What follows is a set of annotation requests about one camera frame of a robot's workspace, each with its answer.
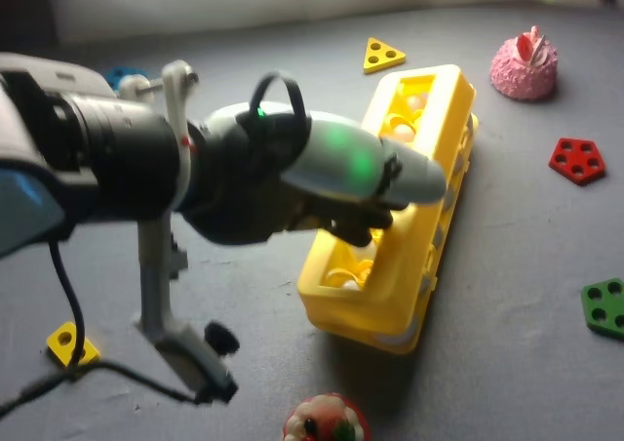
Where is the yellow egg carton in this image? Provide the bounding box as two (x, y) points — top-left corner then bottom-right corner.
(295, 63), (481, 356)

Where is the blue square four-hole block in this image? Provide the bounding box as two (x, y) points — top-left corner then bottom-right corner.
(103, 65), (150, 94)

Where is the grey table cloth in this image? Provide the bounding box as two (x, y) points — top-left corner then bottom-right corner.
(0, 1), (624, 441)

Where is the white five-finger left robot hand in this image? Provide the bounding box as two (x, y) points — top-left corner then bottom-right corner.
(187, 71), (449, 248)

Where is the red white strawberry cake toy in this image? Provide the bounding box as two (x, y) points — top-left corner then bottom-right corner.
(282, 392), (371, 441)

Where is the pink cake toy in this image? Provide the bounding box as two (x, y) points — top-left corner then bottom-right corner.
(488, 24), (560, 102)

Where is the yellow triangle three-hole block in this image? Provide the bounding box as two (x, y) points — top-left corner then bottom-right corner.
(362, 36), (408, 75)

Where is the green four-hole block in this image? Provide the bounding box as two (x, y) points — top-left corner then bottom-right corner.
(579, 278), (624, 342)

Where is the yellow rectangular two-hole block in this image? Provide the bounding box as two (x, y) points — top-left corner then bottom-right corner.
(45, 320), (101, 368)

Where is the red pentagon five-hole block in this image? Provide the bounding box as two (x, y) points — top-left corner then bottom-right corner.
(548, 137), (607, 187)

